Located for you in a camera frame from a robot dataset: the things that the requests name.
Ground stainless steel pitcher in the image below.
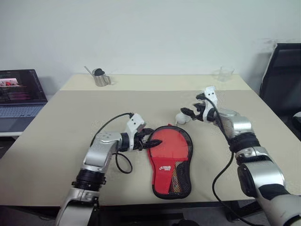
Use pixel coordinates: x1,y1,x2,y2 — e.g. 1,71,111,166
94,68,116,87

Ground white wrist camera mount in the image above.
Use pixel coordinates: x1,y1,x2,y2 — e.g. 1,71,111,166
126,113,147,142
202,86,218,123

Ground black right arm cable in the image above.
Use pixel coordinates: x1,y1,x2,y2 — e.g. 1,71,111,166
204,96,258,226

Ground black office chair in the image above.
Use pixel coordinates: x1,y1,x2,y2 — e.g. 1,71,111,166
259,42,301,123

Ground red table tennis paddle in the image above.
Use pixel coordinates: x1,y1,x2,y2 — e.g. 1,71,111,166
150,128,191,194

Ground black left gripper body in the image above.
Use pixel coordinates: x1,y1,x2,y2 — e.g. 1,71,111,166
133,128,151,152

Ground white ball with yellow print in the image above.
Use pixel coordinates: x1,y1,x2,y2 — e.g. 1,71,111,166
174,113,191,126

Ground open grey laptop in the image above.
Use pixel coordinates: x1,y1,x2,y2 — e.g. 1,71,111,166
0,69,48,136

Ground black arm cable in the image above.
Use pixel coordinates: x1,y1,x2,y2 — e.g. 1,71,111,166
204,96,258,226
89,113,133,175

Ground clear glass cup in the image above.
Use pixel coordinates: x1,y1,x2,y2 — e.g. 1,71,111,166
213,67,235,82

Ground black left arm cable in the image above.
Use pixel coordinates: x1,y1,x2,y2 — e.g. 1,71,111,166
89,113,133,175

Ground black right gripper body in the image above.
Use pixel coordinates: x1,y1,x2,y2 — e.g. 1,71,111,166
193,101,208,122

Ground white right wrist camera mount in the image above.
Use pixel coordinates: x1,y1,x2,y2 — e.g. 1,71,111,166
202,86,218,123

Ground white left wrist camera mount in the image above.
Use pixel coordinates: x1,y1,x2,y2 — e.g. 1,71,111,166
126,113,147,142

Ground red black mesh paddle case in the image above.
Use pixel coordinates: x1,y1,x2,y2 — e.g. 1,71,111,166
147,124,195,199

